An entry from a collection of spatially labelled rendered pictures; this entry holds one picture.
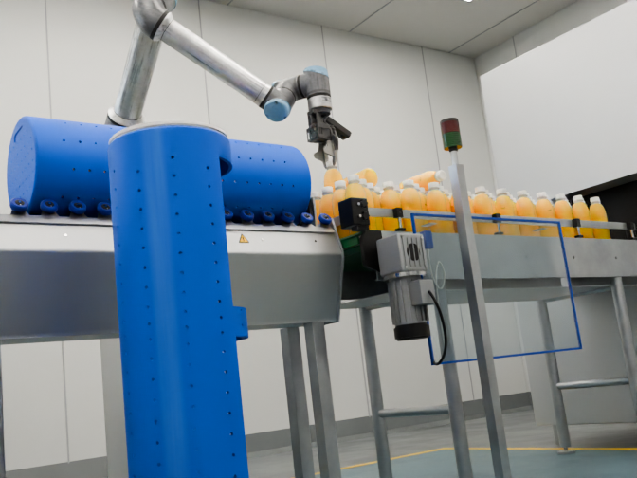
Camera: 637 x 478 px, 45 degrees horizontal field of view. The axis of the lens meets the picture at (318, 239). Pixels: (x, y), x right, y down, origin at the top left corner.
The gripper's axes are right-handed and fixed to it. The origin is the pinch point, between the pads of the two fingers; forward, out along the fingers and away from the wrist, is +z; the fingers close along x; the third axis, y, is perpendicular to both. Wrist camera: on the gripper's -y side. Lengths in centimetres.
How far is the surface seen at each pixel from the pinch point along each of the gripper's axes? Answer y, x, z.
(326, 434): 27, 15, 94
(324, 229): 19.8, 16.8, 28.9
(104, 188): 94, 17, 20
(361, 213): 14.0, 29.3, 26.6
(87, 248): 100, 19, 37
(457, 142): -18.9, 44.3, 4.5
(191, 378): 97, 66, 74
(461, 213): -18, 42, 29
